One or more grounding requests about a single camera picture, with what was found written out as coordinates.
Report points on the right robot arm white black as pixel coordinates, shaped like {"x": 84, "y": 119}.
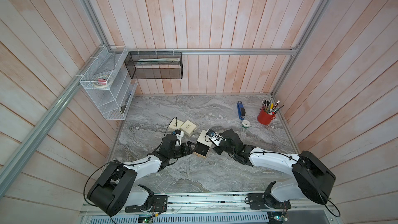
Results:
{"x": 308, "y": 176}

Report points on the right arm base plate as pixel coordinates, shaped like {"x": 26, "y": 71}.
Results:
{"x": 265, "y": 201}

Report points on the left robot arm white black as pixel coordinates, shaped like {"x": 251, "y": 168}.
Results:
{"x": 114, "y": 189}

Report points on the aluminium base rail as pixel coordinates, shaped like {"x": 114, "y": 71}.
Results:
{"x": 211, "y": 202}

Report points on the tape roll in rack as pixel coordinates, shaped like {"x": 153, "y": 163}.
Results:
{"x": 103, "y": 81}

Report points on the black mesh basket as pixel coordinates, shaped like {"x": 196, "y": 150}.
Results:
{"x": 154, "y": 65}

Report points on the white wire shelf rack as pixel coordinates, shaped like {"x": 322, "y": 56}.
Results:
{"x": 112, "y": 102}

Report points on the blue stapler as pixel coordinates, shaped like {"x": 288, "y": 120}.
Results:
{"x": 241, "y": 110}

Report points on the small tape roll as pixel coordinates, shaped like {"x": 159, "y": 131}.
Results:
{"x": 245, "y": 124}

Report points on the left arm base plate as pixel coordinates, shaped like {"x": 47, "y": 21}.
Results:
{"x": 154, "y": 204}

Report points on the red pen cup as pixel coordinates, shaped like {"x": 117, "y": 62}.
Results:
{"x": 265, "y": 118}

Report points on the cream drawer jewelry box front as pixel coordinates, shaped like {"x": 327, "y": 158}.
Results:
{"x": 175, "y": 124}

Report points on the aluminium frame horizontal bar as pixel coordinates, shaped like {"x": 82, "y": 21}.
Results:
{"x": 212, "y": 51}

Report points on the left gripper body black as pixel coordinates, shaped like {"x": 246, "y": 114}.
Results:
{"x": 178, "y": 151}

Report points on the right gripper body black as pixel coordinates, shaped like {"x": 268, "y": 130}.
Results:
{"x": 223, "y": 147}

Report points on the pens bundle in cup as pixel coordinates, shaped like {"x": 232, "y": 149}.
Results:
{"x": 271, "y": 108}

